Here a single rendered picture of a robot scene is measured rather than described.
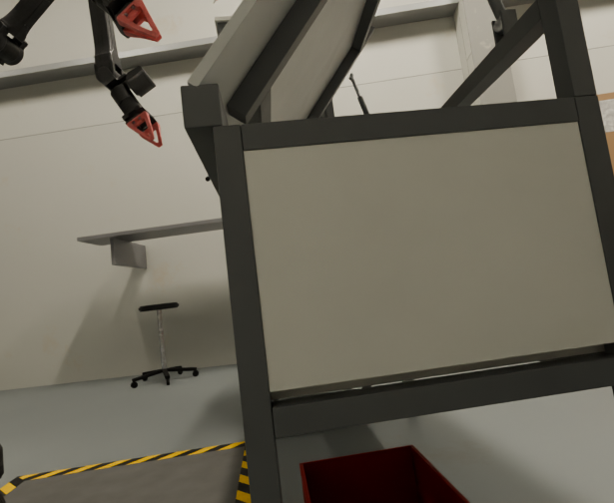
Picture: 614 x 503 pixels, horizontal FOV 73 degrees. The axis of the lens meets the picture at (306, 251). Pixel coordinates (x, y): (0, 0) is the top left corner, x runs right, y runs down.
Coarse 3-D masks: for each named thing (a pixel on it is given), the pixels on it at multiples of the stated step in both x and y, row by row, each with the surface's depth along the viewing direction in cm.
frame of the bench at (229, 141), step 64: (256, 128) 60; (320, 128) 61; (384, 128) 62; (448, 128) 63; (256, 320) 57; (256, 384) 56; (448, 384) 58; (512, 384) 59; (576, 384) 60; (256, 448) 55
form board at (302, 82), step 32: (256, 0) 63; (288, 0) 75; (352, 0) 125; (224, 32) 62; (256, 32) 69; (320, 32) 110; (352, 32) 155; (224, 64) 64; (288, 64) 98; (320, 64) 133; (224, 96) 72; (288, 96) 116
